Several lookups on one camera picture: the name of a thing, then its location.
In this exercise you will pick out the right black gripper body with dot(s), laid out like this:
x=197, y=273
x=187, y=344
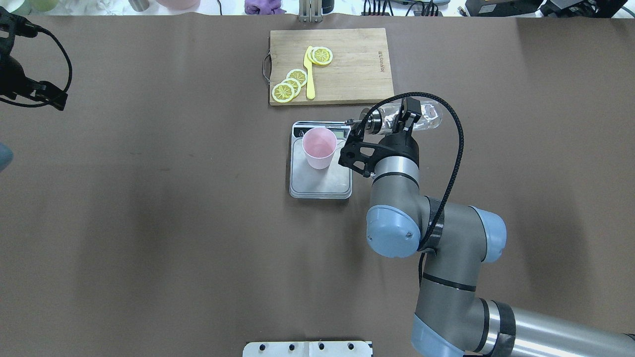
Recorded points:
x=398, y=143

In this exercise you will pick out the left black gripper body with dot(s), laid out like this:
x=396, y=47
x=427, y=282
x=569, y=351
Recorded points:
x=11, y=74

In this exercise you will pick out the pink plastic cup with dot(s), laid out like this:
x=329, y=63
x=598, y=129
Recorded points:
x=319, y=146

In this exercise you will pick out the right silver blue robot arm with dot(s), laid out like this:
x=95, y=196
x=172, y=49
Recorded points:
x=454, y=241

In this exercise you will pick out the silver kitchen scale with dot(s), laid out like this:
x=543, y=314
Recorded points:
x=305, y=182

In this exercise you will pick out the bamboo cutting board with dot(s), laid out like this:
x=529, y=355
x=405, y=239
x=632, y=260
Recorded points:
x=360, y=71

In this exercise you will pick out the lemon slice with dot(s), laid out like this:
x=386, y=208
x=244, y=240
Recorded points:
x=298, y=74
x=283, y=92
x=296, y=85
x=320, y=55

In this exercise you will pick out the yellow plastic knife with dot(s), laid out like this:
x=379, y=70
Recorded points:
x=308, y=65

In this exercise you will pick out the purple cloth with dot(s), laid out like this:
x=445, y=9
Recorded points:
x=263, y=7

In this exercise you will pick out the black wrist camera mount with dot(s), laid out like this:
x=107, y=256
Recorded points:
x=358, y=155
x=13, y=25

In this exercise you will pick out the aluminium frame post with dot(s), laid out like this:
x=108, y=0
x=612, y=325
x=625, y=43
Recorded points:
x=310, y=11

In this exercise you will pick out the white pedestal column base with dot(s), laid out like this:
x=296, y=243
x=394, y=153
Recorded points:
x=309, y=349

